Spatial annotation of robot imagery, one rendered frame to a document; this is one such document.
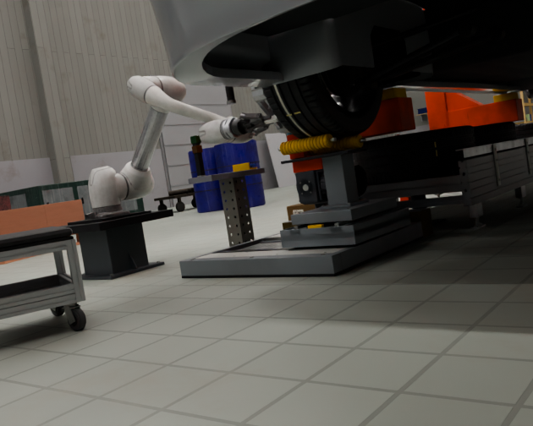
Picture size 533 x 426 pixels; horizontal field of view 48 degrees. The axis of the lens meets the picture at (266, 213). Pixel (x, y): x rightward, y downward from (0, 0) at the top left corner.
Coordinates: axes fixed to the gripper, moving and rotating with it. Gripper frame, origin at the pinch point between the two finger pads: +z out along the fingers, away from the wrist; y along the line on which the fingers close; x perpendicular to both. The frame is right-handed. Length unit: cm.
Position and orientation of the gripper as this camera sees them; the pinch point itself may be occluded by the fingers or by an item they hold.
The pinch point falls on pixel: (271, 119)
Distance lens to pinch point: 252.7
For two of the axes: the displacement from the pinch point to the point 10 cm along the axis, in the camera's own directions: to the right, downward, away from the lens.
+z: 7.7, -0.8, -6.3
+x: 3.3, -8.0, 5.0
